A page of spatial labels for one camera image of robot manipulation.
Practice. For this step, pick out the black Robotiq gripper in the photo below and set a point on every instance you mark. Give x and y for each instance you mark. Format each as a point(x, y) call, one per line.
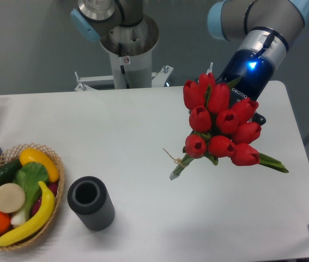
point(253, 74)

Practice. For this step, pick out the red tulip bouquet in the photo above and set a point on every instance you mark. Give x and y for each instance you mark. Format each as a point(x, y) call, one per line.
point(220, 128)

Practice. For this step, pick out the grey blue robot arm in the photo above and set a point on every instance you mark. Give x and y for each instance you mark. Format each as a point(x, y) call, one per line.
point(267, 30)

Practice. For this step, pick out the dark grey ribbed vase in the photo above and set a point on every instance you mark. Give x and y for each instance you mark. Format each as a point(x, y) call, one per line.
point(89, 199)

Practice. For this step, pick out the red purple radish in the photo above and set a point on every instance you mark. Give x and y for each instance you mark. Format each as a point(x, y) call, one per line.
point(53, 188)

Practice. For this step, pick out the yellow banana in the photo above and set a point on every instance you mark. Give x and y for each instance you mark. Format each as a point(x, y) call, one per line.
point(35, 223)

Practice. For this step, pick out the green bok choy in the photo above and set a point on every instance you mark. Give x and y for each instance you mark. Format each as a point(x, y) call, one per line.
point(27, 178)

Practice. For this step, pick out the woven wicker basket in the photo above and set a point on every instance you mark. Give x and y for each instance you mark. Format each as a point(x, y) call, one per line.
point(13, 154)

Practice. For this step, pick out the green cucumber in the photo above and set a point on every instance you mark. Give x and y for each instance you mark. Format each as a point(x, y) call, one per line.
point(8, 171)

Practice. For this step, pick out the beige round slice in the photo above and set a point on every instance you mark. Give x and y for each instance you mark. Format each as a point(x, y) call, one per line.
point(12, 197)

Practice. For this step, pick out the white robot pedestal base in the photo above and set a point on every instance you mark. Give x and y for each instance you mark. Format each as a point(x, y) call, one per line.
point(130, 50)

